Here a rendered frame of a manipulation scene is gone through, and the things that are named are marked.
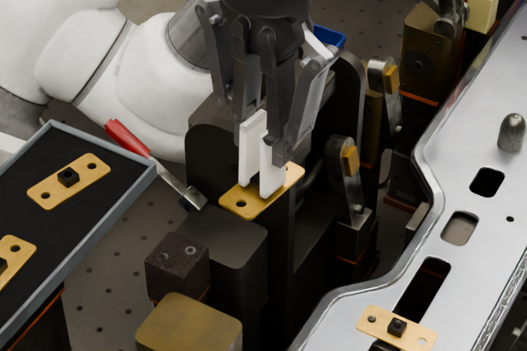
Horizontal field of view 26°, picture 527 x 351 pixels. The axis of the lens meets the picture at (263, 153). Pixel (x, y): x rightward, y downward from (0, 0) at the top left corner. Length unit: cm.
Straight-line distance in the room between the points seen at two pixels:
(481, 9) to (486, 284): 46
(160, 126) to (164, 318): 56
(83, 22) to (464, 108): 55
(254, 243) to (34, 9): 58
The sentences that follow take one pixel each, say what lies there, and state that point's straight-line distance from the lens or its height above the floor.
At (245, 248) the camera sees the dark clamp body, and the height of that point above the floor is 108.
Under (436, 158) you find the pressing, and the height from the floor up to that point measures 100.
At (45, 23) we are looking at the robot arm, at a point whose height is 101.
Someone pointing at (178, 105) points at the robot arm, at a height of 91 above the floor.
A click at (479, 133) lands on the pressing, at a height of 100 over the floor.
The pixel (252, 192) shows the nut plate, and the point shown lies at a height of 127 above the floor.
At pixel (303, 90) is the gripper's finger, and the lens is 90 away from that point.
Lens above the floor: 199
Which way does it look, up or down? 44 degrees down
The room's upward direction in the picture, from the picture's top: straight up
